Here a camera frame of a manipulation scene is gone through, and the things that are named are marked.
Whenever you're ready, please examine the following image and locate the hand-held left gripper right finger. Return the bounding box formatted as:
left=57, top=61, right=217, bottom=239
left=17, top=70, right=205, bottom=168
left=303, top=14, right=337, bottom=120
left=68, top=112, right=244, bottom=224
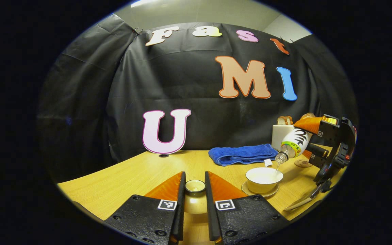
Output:
left=205, top=171, right=290, bottom=245

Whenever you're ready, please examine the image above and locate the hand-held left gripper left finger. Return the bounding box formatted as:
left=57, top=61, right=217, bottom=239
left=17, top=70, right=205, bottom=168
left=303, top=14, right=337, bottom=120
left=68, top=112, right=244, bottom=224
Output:
left=104, top=171, right=186, bottom=245

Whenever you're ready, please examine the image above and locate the cream teacup lid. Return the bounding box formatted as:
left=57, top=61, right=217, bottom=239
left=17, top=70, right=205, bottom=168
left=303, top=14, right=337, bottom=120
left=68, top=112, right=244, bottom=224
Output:
left=183, top=179, right=209, bottom=215

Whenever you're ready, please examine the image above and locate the clear water bottle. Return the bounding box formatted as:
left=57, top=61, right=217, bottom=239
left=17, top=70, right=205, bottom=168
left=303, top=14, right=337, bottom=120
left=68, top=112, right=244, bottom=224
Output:
left=275, top=112, right=316, bottom=164

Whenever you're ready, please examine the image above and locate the cream ceramic teacup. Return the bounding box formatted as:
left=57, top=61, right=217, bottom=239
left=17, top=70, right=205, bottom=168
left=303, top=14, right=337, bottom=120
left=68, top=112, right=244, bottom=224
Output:
left=245, top=167, right=284, bottom=194

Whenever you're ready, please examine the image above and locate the white toaster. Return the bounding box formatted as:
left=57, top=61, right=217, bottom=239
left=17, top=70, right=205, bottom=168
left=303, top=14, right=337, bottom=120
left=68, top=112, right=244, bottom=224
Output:
left=272, top=124, right=295, bottom=152

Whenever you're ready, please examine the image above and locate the cream saucer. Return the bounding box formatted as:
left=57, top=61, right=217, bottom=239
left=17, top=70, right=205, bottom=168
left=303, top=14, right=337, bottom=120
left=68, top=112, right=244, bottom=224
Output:
left=241, top=180, right=279, bottom=198

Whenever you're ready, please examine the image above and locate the blue folded towel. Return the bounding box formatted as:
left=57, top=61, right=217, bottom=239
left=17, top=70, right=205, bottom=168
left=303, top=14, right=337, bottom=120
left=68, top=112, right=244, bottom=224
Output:
left=208, top=144, right=279, bottom=167

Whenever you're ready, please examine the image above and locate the black backdrop cloth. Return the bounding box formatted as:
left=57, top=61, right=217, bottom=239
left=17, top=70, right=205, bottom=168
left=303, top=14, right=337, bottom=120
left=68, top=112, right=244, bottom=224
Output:
left=36, top=14, right=359, bottom=182

